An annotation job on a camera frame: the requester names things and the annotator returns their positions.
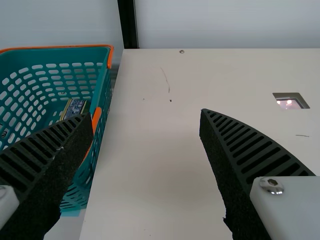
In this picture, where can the rectangular tin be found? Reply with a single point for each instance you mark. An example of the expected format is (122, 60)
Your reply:
(75, 106)

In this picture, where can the small square scanner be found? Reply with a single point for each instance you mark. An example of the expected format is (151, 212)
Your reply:
(290, 102)

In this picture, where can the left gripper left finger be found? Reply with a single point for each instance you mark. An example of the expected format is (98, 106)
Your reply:
(45, 162)

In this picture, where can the teal shopping basket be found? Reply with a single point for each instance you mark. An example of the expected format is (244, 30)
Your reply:
(37, 86)

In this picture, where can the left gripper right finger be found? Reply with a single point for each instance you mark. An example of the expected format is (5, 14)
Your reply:
(237, 160)

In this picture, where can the black post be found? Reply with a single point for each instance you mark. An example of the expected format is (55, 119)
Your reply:
(127, 22)

